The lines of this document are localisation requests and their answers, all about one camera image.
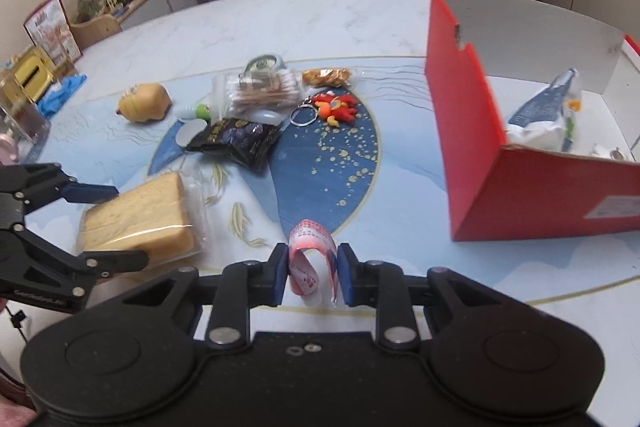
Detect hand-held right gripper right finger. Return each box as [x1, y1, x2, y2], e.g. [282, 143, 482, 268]
[337, 243, 506, 352]

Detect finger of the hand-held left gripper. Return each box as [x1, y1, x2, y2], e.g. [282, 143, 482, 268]
[0, 227, 149, 312]
[0, 163, 120, 214]

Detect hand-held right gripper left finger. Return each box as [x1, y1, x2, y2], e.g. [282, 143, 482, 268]
[120, 243, 292, 350]

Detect pink white checked packet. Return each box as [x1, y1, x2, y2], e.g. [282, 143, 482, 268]
[288, 218, 342, 305]

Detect sliced bread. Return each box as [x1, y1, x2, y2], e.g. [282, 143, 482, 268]
[75, 171, 206, 260]

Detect yellow plush toy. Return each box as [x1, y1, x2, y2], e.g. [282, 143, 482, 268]
[116, 83, 173, 124]

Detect small glass jar silver lid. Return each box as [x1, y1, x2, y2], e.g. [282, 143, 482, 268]
[175, 119, 208, 146]

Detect black snack packet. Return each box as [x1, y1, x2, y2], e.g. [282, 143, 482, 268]
[186, 117, 283, 172]

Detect red orange toy keychain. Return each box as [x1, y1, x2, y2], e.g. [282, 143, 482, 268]
[289, 92, 357, 128]

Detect red cardboard box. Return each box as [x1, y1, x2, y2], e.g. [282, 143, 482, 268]
[425, 0, 640, 242]

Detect pink cup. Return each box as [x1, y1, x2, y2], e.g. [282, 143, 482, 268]
[0, 132, 18, 165]

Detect large clear glass jar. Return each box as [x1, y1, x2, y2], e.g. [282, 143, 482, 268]
[0, 72, 52, 148]

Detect blue gloves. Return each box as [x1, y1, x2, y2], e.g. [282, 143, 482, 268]
[37, 74, 88, 120]

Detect small green white bottle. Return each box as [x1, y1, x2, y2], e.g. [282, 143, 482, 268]
[175, 104, 213, 122]

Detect yellow tissue box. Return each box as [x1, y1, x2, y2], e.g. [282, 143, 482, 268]
[0, 44, 76, 105]

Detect clear plastic tube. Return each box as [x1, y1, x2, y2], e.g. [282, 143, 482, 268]
[250, 107, 283, 125]

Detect red printed board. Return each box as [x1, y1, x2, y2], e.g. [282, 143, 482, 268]
[22, 0, 83, 62]

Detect pink clothing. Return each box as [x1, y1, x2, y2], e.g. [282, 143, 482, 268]
[0, 372, 38, 427]

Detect cotton swabs plastic pack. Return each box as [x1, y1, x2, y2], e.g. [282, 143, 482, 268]
[212, 67, 302, 120]

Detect wooden sideboard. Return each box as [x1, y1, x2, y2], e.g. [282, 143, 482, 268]
[70, 0, 196, 50]

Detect blue white packet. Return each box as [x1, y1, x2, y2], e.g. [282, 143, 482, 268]
[505, 68, 583, 152]

